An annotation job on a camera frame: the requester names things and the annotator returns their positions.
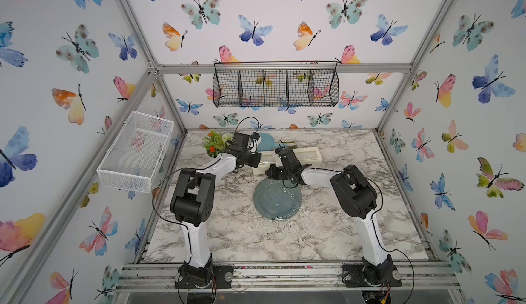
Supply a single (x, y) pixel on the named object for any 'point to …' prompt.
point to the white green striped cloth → (291, 144)
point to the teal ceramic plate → (274, 200)
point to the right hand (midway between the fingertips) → (266, 170)
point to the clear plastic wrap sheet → (275, 200)
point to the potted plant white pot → (215, 142)
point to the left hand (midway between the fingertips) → (259, 154)
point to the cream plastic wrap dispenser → (305, 156)
